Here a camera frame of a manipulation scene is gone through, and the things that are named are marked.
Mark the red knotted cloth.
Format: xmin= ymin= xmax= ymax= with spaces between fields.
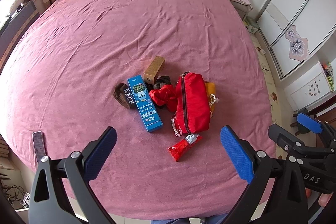
xmin=149 ymin=84 xmax=178 ymax=113

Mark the brown sock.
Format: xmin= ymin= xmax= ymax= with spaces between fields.
xmin=113 ymin=83 xmax=136 ymax=109

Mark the black sock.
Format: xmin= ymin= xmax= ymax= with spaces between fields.
xmin=153 ymin=76 xmax=171 ymax=89

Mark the right hand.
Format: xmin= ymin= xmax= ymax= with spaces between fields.
xmin=305 ymin=188 xmax=334 ymax=207

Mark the brown wooden door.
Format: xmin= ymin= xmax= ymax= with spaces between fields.
xmin=313 ymin=100 xmax=336 ymax=148

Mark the dark stool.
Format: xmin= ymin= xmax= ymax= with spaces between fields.
xmin=290 ymin=108 xmax=321 ymax=136

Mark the red snack wrapper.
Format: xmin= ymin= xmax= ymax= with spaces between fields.
xmin=168 ymin=134 xmax=203 ymax=161

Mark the red zipper pouch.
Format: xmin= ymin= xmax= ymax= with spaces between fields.
xmin=171 ymin=72 xmax=211 ymax=137

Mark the white sliding wardrobe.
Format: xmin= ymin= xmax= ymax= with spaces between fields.
xmin=257 ymin=0 xmax=335 ymax=111

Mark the pink bed sheet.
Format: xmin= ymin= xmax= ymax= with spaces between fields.
xmin=1 ymin=0 xmax=275 ymax=219

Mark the blue toothpaste box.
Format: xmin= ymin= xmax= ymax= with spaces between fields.
xmin=127 ymin=75 xmax=163 ymax=133

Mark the green tissue box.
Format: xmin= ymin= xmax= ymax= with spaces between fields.
xmin=244 ymin=16 xmax=259 ymax=34

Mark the gold cardboard box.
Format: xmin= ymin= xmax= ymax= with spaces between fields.
xmin=143 ymin=56 xmax=165 ymax=85

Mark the nightstand with pink cloth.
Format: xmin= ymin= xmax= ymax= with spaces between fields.
xmin=229 ymin=0 xmax=253 ymax=20

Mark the yellow drawstring bag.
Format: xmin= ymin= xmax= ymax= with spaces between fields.
xmin=205 ymin=82 xmax=219 ymax=114

